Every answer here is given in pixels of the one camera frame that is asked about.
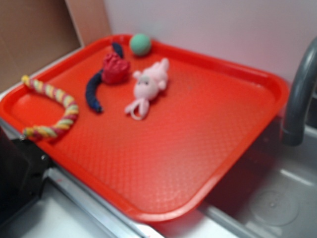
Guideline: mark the red crumpled cloth toy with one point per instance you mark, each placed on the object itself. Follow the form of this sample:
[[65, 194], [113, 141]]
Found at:
[[115, 69]]

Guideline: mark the blue rope toy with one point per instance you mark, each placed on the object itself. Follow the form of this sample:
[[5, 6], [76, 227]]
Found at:
[[95, 81]]

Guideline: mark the green ball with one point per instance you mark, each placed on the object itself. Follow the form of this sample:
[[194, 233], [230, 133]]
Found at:
[[140, 44]]

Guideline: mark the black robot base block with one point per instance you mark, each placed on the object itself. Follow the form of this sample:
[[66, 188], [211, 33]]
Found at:
[[22, 176]]

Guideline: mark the grey toy faucet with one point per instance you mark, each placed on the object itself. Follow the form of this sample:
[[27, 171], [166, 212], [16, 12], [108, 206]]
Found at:
[[301, 108]]

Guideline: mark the red plastic tray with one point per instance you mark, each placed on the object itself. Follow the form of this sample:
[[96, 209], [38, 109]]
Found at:
[[163, 166]]

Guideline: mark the brown cardboard panel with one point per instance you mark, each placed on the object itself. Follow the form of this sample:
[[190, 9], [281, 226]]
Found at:
[[36, 33]]

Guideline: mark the grey toy sink basin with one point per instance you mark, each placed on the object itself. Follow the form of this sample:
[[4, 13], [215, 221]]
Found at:
[[271, 192]]

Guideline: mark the pink plush toy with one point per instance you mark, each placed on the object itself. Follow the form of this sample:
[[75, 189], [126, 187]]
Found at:
[[149, 83]]

